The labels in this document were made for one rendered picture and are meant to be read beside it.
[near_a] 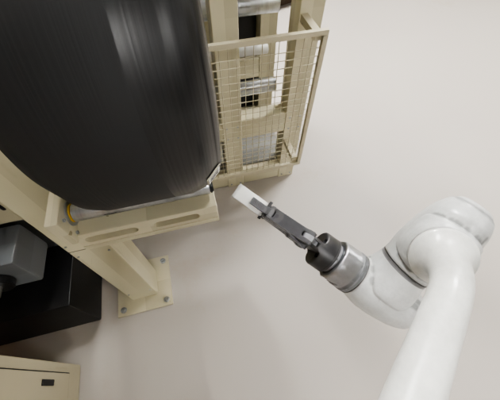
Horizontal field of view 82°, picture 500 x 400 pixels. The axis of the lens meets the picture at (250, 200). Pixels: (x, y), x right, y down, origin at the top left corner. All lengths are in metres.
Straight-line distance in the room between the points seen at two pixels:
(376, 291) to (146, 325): 1.21
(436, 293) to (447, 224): 0.15
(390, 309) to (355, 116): 1.94
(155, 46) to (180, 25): 0.04
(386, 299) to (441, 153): 1.88
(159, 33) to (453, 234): 0.50
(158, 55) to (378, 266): 0.51
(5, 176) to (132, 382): 1.07
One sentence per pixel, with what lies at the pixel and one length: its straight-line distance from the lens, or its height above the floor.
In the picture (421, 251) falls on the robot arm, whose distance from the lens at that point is 0.55.
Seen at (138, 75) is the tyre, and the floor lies 1.30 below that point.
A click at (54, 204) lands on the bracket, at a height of 0.95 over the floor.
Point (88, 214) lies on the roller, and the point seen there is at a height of 0.91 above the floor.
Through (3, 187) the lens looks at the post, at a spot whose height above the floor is 0.97.
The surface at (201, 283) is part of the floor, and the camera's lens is 1.58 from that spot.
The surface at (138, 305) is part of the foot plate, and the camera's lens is 1.62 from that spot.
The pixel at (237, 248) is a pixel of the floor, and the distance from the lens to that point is 1.63.
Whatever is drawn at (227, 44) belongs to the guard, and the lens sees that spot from 1.05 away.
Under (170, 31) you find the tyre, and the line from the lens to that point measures 0.38.
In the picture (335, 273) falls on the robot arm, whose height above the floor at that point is 0.96.
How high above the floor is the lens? 1.49
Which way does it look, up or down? 57 degrees down
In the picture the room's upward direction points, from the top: straight up
